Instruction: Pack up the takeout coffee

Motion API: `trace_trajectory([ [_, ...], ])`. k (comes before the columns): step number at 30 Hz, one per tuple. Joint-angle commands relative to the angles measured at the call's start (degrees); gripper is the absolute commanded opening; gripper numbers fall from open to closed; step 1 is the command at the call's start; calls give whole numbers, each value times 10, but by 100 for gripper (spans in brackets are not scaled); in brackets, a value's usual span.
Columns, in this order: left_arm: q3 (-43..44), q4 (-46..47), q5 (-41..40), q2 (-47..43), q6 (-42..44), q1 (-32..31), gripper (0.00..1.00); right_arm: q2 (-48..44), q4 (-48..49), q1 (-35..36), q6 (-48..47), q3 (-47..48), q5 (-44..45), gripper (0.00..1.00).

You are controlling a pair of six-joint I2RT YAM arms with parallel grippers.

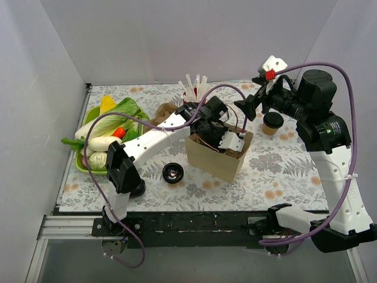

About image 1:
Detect brown paper coffee cup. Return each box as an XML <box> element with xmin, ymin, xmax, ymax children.
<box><xmin>262</xmin><ymin>112</ymin><xmax>284</xmax><ymax>136</ymax></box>

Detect red cup holder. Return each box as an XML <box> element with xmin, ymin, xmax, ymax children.
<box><xmin>181</xmin><ymin>93</ymin><xmax>200</xmax><ymax>104</ymax></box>

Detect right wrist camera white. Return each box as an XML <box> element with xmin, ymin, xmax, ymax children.
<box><xmin>257</xmin><ymin>55</ymin><xmax>287</xmax><ymax>81</ymax></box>

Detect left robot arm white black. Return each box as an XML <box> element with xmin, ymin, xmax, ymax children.
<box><xmin>102</xmin><ymin>96</ymin><xmax>228</xmax><ymax>236</ymax></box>

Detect spare black cup lid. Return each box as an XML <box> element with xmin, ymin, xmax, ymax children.
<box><xmin>162</xmin><ymin>163</ymin><xmax>184</xmax><ymax>184</ymax></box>

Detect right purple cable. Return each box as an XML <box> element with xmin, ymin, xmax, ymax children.
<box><xmin>258</xmin><ymin>61</ymin><xmax>361</xmax><ymax>256</ymax></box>

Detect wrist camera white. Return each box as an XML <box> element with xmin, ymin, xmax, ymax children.
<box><xmin>218</xmin><ymin>131</ymin><xmax>244</xmax><ymax>152</ymax></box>
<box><xmin>257</xmin><ymin>55</ymin><xmax>287</xmax><ymax>81</ymax></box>

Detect black plastic cup lid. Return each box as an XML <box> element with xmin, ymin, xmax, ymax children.
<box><xmin>263</xmin><ymin>112</ymin><xmax>284</xmax><ymax>129</ymax></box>

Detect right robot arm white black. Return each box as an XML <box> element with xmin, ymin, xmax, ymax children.
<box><xmin>235</xmin><ymin>70</ymin><xmax>376</xmax><ymax>253</ymax></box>

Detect orange carrot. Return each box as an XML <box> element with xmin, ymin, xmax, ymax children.
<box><xmin>113</xmin><ymin>127</ymin><xmax>127</xmax><ymax>139</ymax></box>

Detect green plastic basket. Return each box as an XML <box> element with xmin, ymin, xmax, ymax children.
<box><xmin>76</xmin><ymin>107</ymin><xmax>144</xmax><ymax>175</ymax></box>

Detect aluminium frame rail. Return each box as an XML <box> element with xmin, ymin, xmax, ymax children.
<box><xmin>27</xmin><ymin>216</ymin><xmax>368</xmax><ymax>282</ymax></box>

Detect green cabbage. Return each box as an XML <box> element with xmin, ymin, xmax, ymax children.
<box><xmin>88</xmin><ymin>152</ymin><xmax>107</xmax><ymax>172</ymax></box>

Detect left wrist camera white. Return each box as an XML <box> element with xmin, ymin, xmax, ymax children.
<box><xmin>218</xmin><ymin>131</ymin><xmax>244</xmax><ymax>152</ymax></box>

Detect brown paper bag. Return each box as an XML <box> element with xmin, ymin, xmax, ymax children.
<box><xmin>184</xmin><ymin>103</ymin><xmax>254</xmax><ymax>184</ymax></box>

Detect floral table mat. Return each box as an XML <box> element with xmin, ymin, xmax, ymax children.
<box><xmin>59</xmin><ymin>84</ymin><xmax>328</xmax><ymax>213</ymax></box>

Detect purple eggplant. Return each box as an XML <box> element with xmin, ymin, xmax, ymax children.
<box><xmin>130</xmin><ymin>179</ymin><xmax>146</xmax><ymax>199</ymax></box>

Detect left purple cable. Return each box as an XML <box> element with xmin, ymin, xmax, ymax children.
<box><xmin>82</xmin><ymin>84</ymin><xmax>248</xmax><ymax>268</ymax></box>

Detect purple cable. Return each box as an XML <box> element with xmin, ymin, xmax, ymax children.
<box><xmin>258</xmin><ymin>61</ymin><xmax>361</xmax><ymax>256</ymax></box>
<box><xmin>82</xmin><ymin>84</ymin><xmax>248</xmax><ymax>268</ymax></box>

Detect green leafy vegetables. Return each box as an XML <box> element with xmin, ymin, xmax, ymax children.
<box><xmin>61</xmin><ymin>97</ymin><xmax>149</xmax><ymax>151</ymax></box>

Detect white radish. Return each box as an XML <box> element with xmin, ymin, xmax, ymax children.
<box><xmin>88</xmin><ymin>136</ymin><xmax>121</xmax><ymax>152</ymax></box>

